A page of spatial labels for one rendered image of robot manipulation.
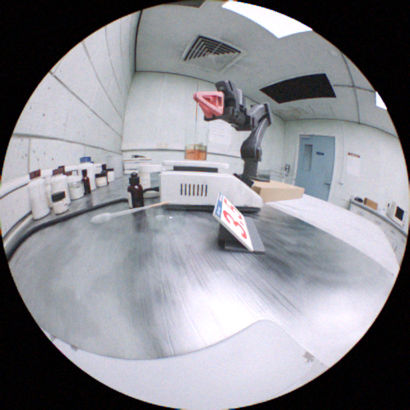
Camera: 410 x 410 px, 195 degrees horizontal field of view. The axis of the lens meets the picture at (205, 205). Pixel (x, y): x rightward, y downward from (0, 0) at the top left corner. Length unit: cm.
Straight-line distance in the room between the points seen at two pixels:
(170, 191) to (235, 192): 12
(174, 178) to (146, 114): 171
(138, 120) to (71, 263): 179
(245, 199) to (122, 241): 20
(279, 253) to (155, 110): 190
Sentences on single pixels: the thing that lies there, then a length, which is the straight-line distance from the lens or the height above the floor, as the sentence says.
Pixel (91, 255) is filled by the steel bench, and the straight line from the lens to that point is 15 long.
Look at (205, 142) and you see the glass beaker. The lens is 25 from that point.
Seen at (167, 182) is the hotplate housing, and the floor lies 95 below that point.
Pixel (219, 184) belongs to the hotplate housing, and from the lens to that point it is 20.
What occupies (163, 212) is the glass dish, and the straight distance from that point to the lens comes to 20.
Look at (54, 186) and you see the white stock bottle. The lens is 39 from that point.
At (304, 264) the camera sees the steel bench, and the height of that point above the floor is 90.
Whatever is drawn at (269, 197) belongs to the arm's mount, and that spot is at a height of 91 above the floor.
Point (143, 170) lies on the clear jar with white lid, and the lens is 29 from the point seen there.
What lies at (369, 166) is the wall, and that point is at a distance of 310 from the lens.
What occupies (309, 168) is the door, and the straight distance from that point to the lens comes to 315.
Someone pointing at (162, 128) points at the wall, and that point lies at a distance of 181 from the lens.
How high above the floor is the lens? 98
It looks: 19 degrees down
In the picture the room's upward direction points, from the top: 4 degrees clockwise
